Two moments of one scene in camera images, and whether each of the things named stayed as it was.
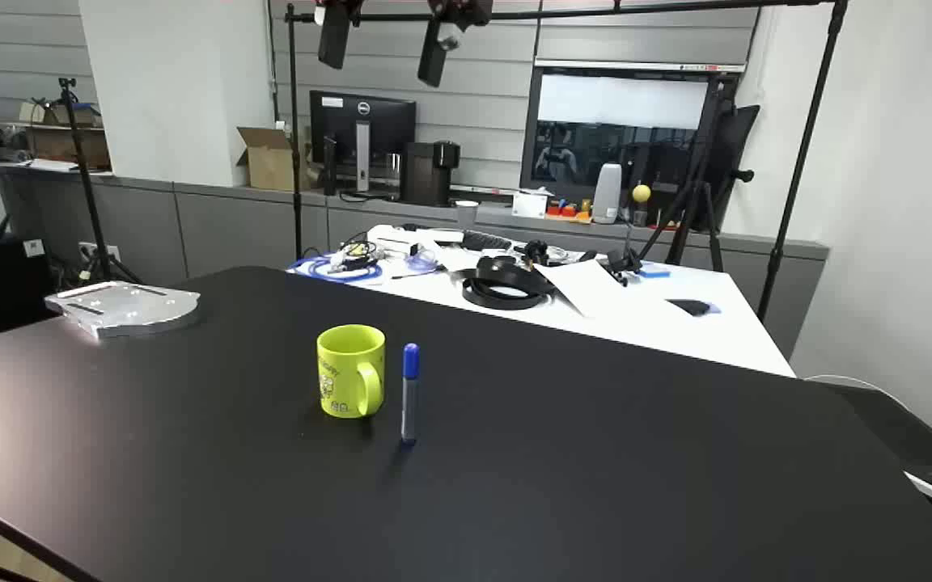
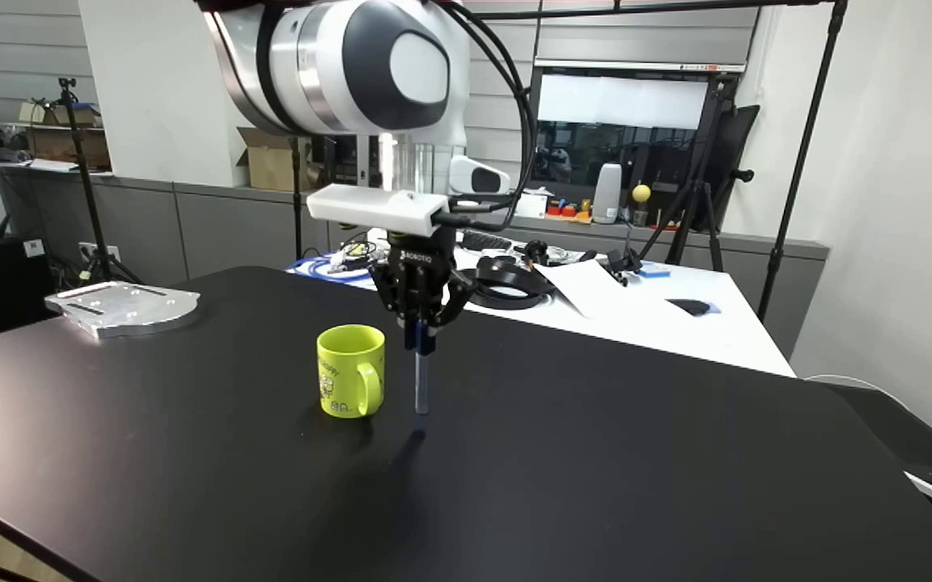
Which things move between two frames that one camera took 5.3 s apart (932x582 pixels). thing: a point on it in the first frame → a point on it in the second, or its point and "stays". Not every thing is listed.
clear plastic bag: x=116 y=302 stays
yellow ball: x=643 y=192 stays
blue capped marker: x=413 y=371 → x=417 y=338
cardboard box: x=267 y=160 stays
